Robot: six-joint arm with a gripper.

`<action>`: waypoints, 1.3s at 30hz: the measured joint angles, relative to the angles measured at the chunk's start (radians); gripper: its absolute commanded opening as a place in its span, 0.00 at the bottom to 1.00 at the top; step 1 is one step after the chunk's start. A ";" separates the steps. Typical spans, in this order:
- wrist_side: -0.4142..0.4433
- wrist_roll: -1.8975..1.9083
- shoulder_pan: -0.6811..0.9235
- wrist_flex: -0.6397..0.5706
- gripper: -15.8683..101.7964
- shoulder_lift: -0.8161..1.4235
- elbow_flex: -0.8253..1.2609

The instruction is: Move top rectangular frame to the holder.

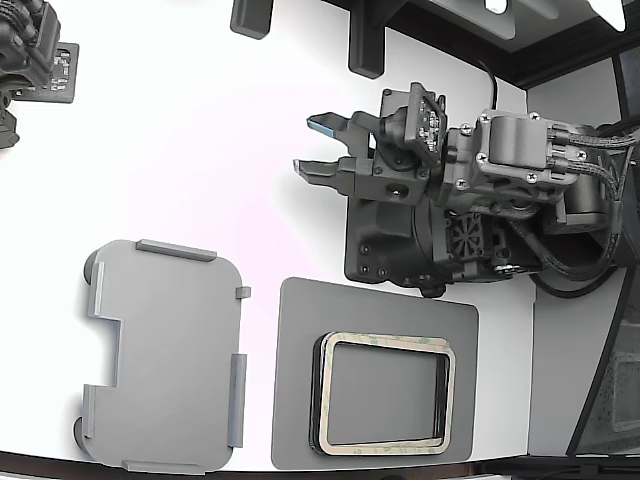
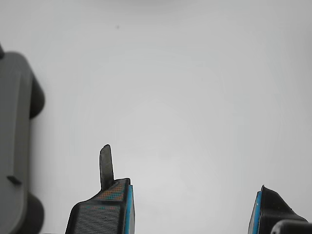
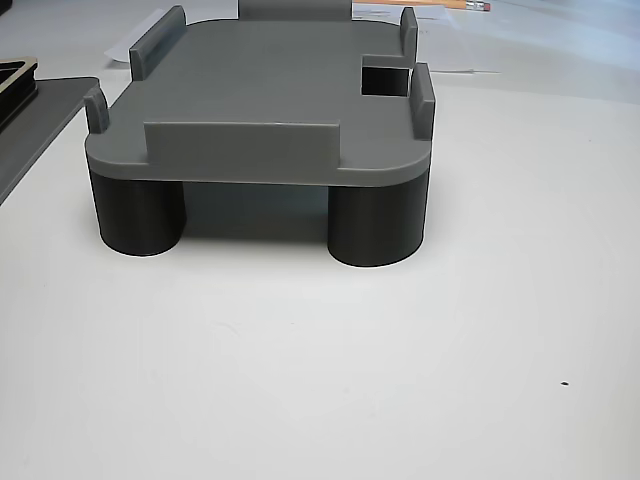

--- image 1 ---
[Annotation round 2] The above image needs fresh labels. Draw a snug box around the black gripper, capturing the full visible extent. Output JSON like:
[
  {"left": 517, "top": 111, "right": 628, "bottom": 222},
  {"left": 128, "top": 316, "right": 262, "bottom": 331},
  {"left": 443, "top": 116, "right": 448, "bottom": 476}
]
[{"left": 292, "top": 88, "right": 428, "bottom": 207}]

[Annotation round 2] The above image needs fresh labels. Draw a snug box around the tan rectangular adhesive frame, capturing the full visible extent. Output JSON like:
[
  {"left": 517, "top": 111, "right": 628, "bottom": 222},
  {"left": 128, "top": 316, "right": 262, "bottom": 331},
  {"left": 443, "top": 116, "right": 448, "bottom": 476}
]
[{"left": 315, "top": 330, "right": 458, "bottom": 457}]

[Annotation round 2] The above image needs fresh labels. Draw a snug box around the black six-joint robot arm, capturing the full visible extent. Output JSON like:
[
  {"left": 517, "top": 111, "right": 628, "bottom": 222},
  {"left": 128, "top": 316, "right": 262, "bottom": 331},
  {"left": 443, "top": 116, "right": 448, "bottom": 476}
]
[{"left": 343, "top": 107, "right": 640, "bottom": 301}]

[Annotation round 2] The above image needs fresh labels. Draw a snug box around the grey holder with tabs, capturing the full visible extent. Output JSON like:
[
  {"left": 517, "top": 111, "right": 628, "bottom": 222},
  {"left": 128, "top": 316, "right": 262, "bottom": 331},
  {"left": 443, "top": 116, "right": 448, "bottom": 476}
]
[{"left": 73, "top": 238, "right": 252, "bottom": 477}]

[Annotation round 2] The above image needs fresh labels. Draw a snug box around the dark grey stand foot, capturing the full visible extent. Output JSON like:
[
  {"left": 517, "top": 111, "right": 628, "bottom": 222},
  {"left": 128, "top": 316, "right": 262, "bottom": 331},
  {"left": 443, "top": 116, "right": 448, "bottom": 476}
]
[
  {"left": 347, "top": 0, "right": 388, "bottom": 80},
  {"left": 229, "top": 0, "right": 275, "bottom": 40}
]

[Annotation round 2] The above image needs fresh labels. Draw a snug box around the stack of black frames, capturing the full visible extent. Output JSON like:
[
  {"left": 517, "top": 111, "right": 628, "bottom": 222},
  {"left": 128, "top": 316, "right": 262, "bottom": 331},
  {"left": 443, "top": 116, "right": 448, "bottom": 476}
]
[{"left": 311, "top": 333, "right": 454, "bottom": 457}]

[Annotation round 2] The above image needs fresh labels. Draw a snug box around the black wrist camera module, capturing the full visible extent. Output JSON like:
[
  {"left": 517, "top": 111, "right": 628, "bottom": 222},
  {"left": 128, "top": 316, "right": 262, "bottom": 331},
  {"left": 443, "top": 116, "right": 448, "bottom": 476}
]
[{"left": 375, "top": 81, "right": 448, "bottom": 172}]

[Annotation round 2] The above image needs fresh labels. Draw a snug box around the thin smooth black cable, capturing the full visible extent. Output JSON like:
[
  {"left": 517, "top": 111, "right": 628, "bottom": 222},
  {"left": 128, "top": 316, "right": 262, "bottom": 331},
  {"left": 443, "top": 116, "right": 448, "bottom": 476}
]
[{"left": 472, "top": 57, "right": 500, "bottom": 110}]

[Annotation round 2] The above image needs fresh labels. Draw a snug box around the black enclosure frame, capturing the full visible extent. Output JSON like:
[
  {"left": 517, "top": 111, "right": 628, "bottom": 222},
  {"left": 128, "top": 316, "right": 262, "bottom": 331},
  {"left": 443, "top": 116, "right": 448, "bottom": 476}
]
[{"left": 384, "top": 0, "right": 640, "bottom": 94}]

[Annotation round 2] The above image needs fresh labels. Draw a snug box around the grey flat base plate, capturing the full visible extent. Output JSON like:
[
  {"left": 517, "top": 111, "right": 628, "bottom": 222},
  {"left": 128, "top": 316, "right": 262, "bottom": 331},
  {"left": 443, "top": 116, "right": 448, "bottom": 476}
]
[{"left": 270, "top": 276, "right": 481, "bottom": 472}]

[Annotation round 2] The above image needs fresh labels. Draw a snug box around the braided black cable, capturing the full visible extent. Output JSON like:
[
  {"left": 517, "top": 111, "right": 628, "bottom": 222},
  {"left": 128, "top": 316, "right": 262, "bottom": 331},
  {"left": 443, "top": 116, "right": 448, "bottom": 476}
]
[
  {"left": 519, "top": 148, "right": 640, "bottom": 282},
  {"left": 548, "top": 124, "right": 640, "bottom": 150}
]

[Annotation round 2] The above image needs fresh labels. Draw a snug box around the thick smooth black cable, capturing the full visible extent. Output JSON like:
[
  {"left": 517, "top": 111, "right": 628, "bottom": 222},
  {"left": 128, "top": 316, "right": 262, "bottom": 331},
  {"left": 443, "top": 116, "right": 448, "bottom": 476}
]
[{"left": 530, "top": 263, "right": 629, "bottom": 301}]

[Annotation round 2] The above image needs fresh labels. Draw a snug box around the black camera on mount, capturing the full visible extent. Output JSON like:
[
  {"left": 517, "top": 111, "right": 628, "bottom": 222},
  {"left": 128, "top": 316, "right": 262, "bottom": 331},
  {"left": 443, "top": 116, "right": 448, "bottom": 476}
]
[{"left": 0, "top": 0, "right": 81, "bottom": 151}]

